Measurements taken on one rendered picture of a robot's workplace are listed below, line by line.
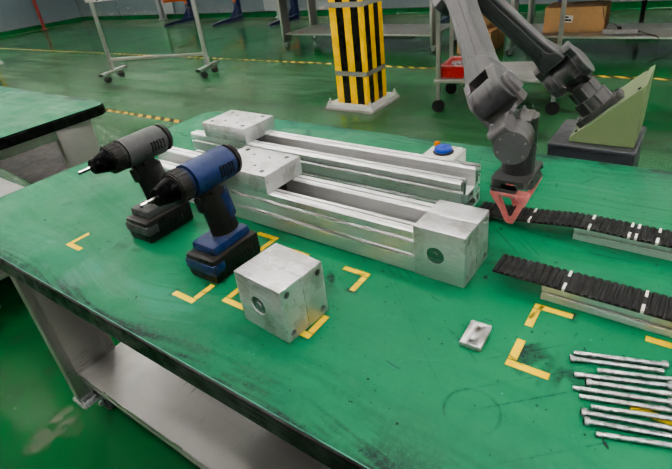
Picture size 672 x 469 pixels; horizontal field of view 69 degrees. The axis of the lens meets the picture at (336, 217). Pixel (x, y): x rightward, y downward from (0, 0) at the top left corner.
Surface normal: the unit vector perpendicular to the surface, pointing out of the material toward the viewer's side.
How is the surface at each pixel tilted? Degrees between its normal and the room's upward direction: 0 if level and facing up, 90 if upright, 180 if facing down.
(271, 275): 0
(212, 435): 0
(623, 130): 90
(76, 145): 90
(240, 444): 0
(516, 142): 90
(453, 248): 90
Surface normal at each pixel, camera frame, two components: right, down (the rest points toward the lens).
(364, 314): -0.11, -0.87
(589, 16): -0.52, 0.46
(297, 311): 0.76, 0.25
